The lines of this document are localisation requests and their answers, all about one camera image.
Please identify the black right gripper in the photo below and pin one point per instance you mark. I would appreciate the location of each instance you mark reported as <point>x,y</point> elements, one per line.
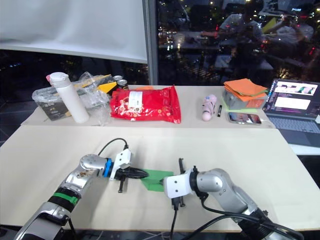
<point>181,166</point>

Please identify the small black stick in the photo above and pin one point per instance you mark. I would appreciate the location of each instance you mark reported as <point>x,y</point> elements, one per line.
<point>219,111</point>

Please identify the orange paper stack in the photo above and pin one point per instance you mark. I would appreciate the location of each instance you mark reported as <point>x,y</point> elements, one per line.
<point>246,88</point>

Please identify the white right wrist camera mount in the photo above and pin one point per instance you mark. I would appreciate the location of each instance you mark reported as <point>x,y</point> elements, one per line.
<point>177,186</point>

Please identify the white roller screen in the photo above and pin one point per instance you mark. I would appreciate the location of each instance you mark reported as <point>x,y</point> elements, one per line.
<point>70,25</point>

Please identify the smartphone with lit screen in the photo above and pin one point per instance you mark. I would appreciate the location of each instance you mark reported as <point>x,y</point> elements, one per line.
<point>243,118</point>

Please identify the black and yellow box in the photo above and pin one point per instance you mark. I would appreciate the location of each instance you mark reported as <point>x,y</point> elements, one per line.
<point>106,85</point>

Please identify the grey window frame post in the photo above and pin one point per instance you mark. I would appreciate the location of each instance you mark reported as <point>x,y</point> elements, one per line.
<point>151,42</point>

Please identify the dark drink can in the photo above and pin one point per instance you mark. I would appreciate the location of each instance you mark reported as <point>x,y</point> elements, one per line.
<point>123,85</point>
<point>117,78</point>

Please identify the grey box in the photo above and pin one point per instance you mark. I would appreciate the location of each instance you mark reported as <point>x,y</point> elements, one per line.
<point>233,101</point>

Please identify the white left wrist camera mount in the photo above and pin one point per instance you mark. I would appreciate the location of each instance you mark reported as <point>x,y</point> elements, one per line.
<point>123,158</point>

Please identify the clear plastic bag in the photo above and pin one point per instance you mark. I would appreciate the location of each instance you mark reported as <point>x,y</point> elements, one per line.
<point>96,100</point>

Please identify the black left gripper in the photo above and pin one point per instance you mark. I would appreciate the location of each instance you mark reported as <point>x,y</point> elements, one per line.
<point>123,175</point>

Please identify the pink plush toy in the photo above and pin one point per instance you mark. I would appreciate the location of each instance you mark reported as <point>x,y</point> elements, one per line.
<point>208,106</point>

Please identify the white insulated bottle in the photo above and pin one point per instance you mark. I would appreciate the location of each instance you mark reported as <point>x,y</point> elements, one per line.
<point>72,102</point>

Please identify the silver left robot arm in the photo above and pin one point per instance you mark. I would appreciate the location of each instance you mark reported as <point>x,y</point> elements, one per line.
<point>87,162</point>

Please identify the open laptop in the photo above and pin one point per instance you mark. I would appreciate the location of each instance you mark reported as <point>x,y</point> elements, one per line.
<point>292,112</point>

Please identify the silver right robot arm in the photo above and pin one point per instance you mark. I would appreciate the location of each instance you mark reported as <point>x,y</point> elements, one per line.
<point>215,182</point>

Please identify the red snack bag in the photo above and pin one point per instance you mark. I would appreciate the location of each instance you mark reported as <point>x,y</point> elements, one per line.
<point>147,103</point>

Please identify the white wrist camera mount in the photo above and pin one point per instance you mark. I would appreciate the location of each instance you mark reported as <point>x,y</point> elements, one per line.
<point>123,158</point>
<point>177,186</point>

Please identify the black packet in plastic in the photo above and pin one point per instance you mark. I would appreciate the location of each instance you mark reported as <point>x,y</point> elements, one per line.
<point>53,110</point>

